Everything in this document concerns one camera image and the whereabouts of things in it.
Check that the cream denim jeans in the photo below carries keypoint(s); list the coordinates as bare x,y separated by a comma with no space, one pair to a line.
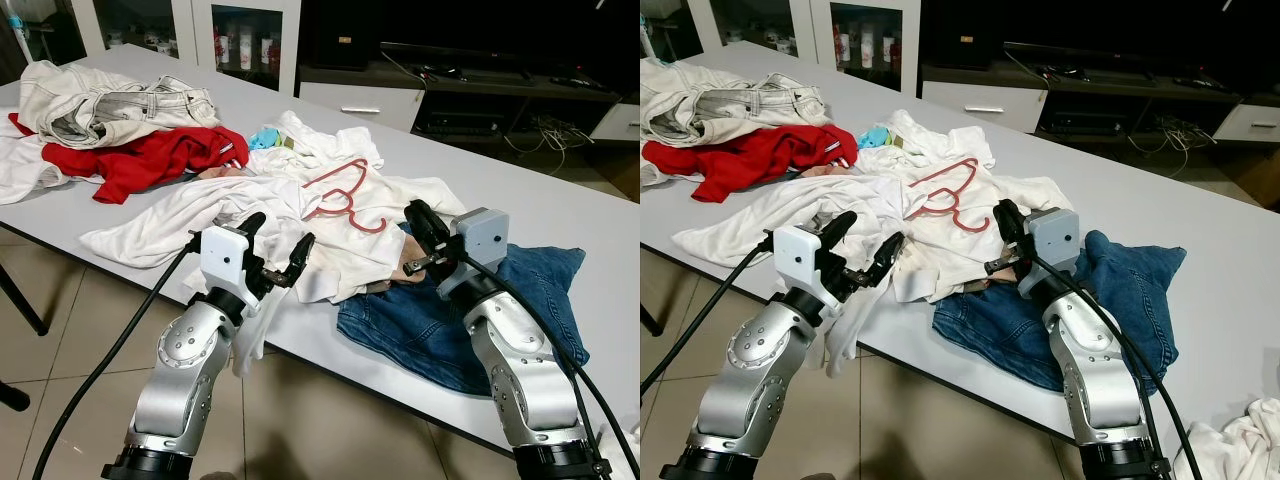
100,105
720,105

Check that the white crumpled garment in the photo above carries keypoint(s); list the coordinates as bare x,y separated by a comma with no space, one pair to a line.
930,140
320,145

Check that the light blue small cloth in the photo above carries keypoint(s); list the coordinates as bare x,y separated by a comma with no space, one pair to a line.
265,138
875,137

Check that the cream short sleeve shirt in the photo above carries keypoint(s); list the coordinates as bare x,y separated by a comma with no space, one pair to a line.
400,205
1010,200

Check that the red garment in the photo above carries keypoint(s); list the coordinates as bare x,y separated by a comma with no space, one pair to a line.
760,160
150,165

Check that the white cotton garment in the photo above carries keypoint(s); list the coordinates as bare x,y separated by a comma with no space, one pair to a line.
25,170
650,175

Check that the black floor stand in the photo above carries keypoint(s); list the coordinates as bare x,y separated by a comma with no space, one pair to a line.
12,396

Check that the white rumpled cloth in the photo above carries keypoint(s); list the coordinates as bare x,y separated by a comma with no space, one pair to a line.
620,455
1230,445

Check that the black TV stand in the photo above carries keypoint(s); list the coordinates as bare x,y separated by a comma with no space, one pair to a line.
500,85
1120,85

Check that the white glass door cabinet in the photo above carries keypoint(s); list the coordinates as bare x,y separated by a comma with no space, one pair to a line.
820,40
200,40

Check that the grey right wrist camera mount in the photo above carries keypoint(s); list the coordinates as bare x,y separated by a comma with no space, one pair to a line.
1055,238
485,238

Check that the red plastic clothes hanger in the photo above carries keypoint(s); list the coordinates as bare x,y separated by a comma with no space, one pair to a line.
940,172
335,172

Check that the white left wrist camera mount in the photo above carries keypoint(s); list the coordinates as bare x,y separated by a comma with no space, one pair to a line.
800,255
222,255

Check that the black speaker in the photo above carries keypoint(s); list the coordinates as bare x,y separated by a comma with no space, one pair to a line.
962,35
340,35

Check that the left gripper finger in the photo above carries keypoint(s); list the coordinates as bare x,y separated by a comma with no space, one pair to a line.
254,233
840,233
890,258
303,258

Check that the blue denim jeans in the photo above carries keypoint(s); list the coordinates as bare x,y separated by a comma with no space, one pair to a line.
420,330
1130,300

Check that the white printed T-shirt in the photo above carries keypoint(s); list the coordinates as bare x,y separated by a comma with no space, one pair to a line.
770,215
180,215

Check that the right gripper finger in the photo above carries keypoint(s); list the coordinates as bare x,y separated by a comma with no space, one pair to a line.
1006,268
428,228
428,268
1014,226

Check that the black television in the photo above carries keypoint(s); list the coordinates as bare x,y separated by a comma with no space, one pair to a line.
1140,25
520,25

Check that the white drawer front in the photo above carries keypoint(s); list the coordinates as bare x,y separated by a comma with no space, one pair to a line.
1245,122
618,122
985,108
360,108

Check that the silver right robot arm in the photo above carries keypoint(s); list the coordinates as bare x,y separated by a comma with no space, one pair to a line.
1095,370
520,370

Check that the grey folding table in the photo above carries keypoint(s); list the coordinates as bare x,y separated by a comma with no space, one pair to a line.
1180,190
560,200

